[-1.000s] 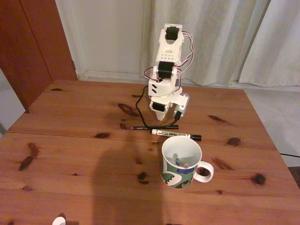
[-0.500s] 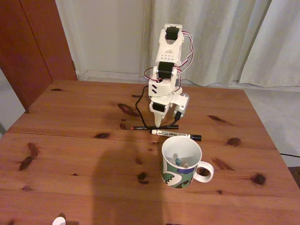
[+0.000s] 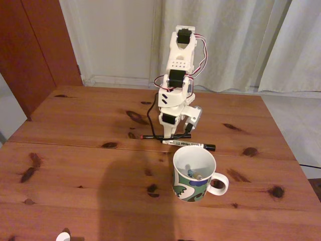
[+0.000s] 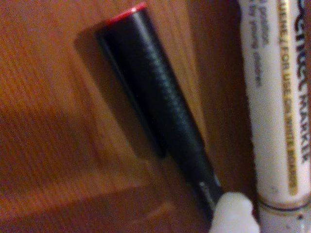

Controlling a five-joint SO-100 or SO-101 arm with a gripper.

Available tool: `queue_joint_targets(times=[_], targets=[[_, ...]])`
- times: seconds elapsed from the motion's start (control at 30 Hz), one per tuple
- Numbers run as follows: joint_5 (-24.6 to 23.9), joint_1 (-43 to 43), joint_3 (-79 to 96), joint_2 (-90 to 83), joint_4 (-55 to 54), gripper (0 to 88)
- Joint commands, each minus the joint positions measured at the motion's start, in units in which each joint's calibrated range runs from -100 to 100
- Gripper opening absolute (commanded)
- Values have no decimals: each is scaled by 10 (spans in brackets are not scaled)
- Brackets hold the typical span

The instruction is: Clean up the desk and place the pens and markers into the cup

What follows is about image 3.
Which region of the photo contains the thin black marker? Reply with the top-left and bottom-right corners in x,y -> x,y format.
140,133 -> 192,141

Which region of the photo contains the white marker with black cap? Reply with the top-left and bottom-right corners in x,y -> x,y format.
162,139 -> 217,152

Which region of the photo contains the teal ballpoint pen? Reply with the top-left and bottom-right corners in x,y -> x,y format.
185,164 -> 203,181

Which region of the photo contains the white mug with green pattern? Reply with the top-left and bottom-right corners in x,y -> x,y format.
172,145 -> 230,202

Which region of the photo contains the brown wooden cabinet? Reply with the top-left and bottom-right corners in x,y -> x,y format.
0,0 -> 84,122

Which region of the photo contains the black camera cable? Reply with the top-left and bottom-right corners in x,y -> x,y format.
146,92 -> 194,140

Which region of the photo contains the grey oval camera box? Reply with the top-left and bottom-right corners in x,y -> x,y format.
184,105 -> 202,133

